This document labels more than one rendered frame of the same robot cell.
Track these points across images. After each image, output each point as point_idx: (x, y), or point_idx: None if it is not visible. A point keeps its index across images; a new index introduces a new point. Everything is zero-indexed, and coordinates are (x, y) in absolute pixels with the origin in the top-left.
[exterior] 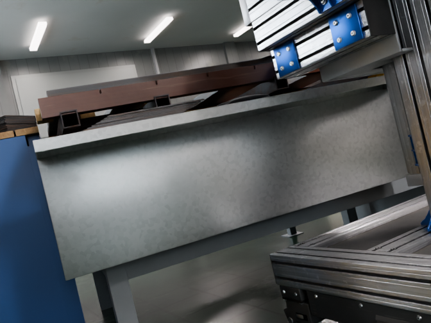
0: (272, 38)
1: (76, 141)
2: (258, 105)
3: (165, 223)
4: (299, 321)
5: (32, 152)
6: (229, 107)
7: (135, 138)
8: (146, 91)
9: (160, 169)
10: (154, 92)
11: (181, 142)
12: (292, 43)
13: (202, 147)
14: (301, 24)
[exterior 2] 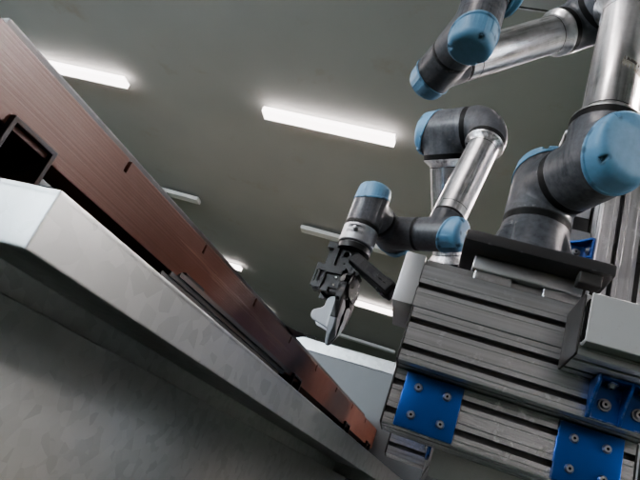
0: (448, 365)
1: (153, 316)
2: (349, 453)
3: None
4: None
5: None
6: (335, 434)
7: (91, 340)
8: (183, 250)
9: (92, 473)
10: (189, 265)
11: (166, 422)
12: (461, 397)
13: (183, 456)
14: (529, 397)
